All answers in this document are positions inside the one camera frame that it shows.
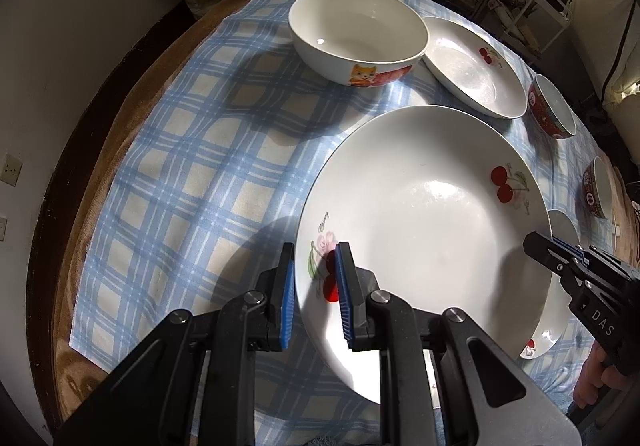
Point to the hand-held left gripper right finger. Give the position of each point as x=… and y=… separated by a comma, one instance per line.
x=345, y=296

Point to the brown blanket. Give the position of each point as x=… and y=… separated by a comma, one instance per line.
x=80, y=376

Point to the white cherry print bowl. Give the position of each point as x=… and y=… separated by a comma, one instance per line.
x=562, y=231

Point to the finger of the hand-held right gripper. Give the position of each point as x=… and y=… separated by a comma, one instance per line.
x=550, y=261
x=570, y=248

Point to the large white cherry plate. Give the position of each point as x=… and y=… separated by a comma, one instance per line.
x=425, y=226

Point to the white metal cart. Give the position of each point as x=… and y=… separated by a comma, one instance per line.
x=545, y=11

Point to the wall outlet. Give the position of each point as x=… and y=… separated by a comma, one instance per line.
x=11, y=169
x=3, y=228

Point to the white bowl with cat print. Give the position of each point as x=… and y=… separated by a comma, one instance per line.
x=350, y=26

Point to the person's right hand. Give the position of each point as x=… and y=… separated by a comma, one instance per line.
x=590, y=376

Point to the small white cherry plate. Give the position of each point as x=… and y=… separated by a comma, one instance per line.
x=465, y=71

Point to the blue plaid cloth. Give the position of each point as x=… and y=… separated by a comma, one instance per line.
x=200, y=151

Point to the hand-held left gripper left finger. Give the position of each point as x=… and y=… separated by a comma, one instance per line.
x=286, y=306

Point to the red patterned small bowl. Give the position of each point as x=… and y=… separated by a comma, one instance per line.
x=542, y=113
x=590, y=191

